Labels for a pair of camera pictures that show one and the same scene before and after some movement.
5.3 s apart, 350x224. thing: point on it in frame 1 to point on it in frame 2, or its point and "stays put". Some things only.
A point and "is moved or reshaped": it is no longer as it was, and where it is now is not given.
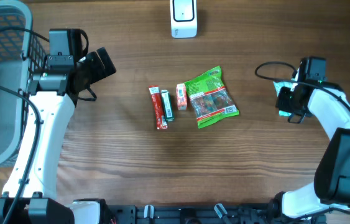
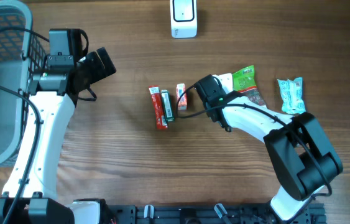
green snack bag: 211,101 is moved or reshaped
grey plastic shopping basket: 9,56 stays put
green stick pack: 168,105 stays put
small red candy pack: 181,96 stays put
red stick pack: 161,120 stays put
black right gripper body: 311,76 to 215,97
